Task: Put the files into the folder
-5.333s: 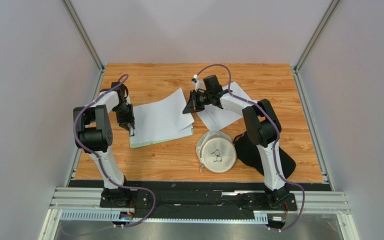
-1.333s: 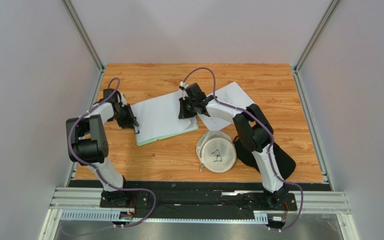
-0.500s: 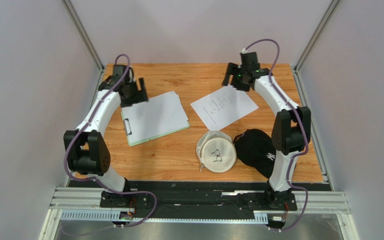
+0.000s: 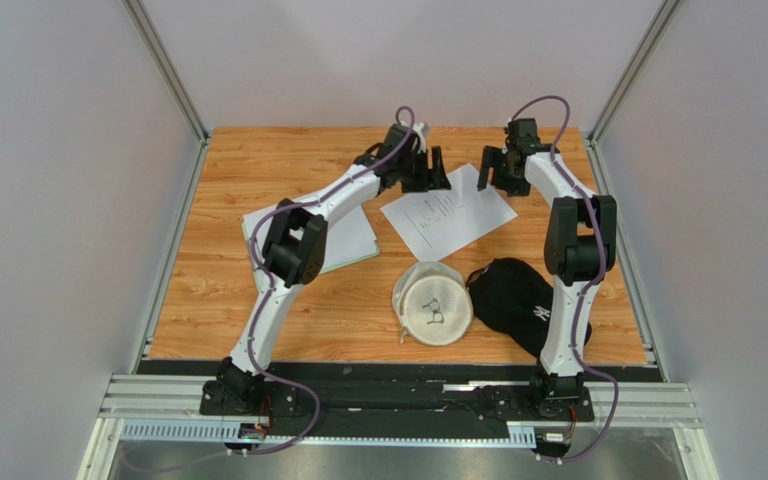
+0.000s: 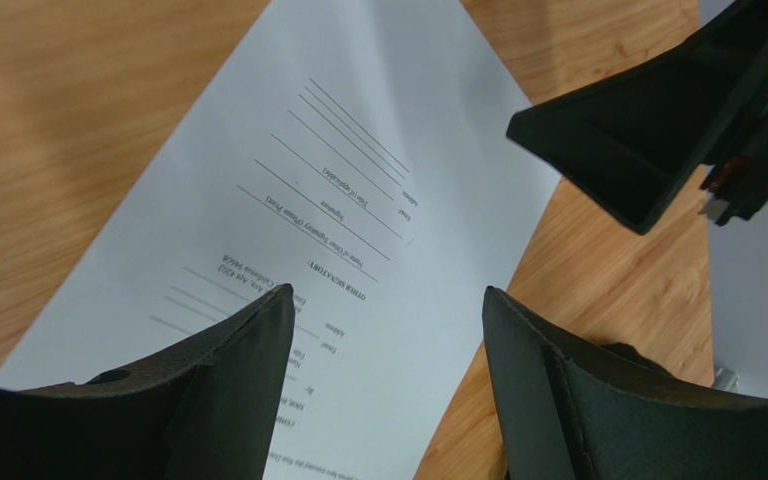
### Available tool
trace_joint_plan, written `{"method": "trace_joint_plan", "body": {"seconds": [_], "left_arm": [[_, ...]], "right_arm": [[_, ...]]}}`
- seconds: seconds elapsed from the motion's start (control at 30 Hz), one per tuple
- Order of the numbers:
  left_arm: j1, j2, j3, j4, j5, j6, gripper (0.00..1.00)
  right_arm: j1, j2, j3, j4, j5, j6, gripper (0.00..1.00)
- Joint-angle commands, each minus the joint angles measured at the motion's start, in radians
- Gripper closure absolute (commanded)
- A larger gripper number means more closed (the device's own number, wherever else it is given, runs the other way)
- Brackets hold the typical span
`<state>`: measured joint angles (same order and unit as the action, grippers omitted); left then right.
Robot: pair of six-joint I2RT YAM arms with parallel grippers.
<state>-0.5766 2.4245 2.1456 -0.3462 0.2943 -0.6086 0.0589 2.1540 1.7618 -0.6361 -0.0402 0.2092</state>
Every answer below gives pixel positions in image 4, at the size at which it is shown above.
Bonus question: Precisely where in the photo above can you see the right aluminium frame post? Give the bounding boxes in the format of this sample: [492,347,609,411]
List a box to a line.
[586,0,685,144]

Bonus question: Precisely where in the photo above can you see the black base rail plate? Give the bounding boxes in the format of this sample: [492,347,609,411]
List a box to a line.
[137,360,662,440]

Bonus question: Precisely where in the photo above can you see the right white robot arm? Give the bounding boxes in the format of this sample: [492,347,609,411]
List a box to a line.
[477,118,617,419]

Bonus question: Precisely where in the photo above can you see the black baseball cap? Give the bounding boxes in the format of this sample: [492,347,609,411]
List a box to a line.
[466,257,593,361]

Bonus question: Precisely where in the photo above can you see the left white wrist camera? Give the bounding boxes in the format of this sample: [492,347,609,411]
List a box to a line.
[412,121,431,153]

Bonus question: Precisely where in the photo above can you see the white paper sheet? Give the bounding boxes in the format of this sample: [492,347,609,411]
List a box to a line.
[242,202,379,291]

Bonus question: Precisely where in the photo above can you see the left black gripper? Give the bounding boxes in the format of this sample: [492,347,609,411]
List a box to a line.
[395,145,450,193]

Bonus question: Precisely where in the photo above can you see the left aluminium frame post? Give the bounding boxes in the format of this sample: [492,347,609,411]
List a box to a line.
[121,0,210,144]

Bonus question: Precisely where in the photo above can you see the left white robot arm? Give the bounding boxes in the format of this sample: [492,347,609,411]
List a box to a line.
[200,121,451,416]

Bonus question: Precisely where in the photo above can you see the white mesh round pouch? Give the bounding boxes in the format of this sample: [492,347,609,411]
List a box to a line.
[391,261,474,347]

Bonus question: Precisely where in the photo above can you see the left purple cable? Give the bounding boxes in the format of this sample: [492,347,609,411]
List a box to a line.
[227,105,419,457]

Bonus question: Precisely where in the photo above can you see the aluminium frame post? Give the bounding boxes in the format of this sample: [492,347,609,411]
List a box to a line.
[121,0,210,144]
[586,0,685,144]

